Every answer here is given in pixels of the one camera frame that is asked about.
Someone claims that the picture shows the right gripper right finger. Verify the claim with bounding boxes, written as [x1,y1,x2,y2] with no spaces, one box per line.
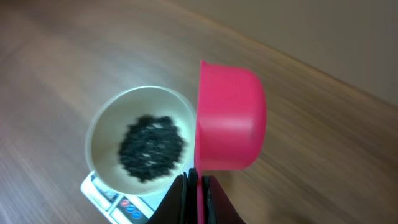
[202,175,246,224]

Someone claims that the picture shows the white digital kitchen scale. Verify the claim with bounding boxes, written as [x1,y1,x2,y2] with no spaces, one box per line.
[80,172,165,224]

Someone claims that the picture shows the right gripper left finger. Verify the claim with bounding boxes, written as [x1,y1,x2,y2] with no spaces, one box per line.
[146,172,198,224]

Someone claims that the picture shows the black beans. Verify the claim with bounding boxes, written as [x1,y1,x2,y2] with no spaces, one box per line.
[118,115,185,183]

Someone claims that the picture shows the pink measuring scoop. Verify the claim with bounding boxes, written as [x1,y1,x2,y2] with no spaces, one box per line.
[194,60,267,223]

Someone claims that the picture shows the white bowl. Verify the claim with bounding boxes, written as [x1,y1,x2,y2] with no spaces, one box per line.
[85,86,196,195]

